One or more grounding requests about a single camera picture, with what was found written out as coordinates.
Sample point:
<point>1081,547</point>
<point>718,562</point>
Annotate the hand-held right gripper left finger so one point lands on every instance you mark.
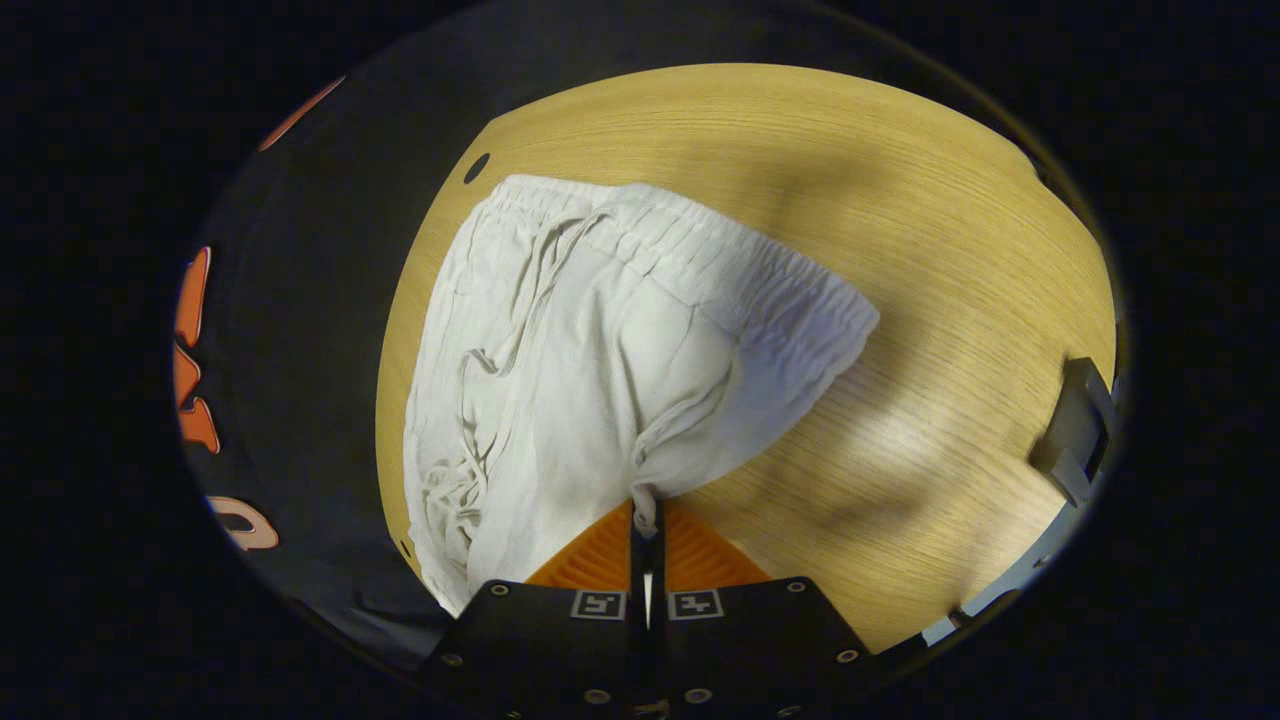
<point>560,640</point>

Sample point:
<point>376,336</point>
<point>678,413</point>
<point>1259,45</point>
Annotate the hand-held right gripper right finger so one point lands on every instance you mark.
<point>740,640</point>

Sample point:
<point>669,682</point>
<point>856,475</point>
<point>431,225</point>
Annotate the light grey bar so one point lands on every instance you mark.
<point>1000,590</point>

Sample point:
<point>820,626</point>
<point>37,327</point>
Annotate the grey plastic block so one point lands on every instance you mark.
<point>1075,420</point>

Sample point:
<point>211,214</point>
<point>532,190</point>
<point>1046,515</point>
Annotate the black backdrop cloth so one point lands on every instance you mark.
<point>300,300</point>

